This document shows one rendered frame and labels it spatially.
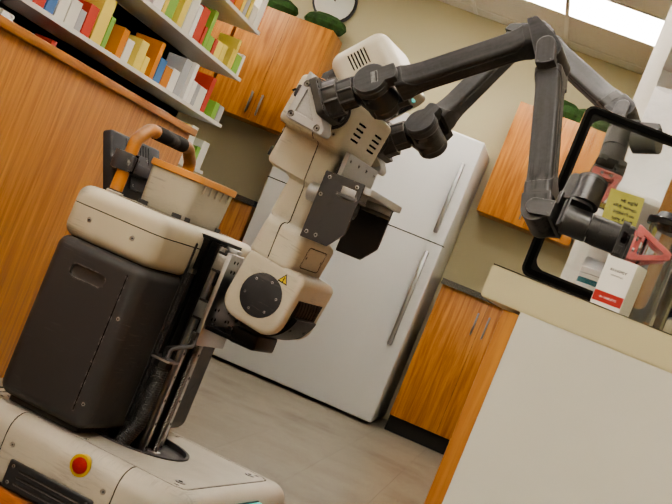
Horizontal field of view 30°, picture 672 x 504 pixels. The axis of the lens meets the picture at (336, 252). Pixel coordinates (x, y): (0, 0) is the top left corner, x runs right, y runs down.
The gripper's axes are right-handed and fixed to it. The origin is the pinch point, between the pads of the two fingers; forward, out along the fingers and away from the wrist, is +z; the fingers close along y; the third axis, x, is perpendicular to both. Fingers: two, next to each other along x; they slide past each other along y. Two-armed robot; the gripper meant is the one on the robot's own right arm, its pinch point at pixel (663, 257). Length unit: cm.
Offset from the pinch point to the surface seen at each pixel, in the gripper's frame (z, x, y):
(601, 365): -7, 22, -94
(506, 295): -20, 19, -94
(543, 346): -14, 23, -94
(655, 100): -11, -58, 154
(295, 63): -225, -78, 531
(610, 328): -8, 18, -94
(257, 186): -227, 3, 565
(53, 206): -189, 45, 176
